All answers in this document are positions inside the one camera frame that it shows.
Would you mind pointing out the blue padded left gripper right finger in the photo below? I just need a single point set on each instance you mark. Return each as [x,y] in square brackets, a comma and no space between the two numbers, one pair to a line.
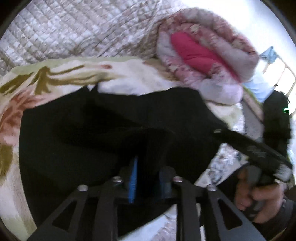
[171,185]

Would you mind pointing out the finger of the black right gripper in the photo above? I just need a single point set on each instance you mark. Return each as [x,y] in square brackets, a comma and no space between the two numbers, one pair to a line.
[238,141]

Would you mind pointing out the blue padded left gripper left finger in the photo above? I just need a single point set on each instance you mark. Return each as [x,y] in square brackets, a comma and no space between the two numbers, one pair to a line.
[121,186]

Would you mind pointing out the black pants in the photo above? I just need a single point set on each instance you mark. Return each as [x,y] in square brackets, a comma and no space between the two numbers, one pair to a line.
[88,137]

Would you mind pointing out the person's right hand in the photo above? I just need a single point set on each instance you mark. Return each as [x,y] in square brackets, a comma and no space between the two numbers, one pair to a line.
[271,195]

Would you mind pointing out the pink floral rolled comforter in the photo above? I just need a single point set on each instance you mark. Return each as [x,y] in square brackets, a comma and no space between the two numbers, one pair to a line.
[207,54]

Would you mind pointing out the floral fleece blanket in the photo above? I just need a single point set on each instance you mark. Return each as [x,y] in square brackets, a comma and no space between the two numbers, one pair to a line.
[26,87]

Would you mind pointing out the quilted beige bedspread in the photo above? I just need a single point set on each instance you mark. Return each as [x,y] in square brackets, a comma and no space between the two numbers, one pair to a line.
[36,31]

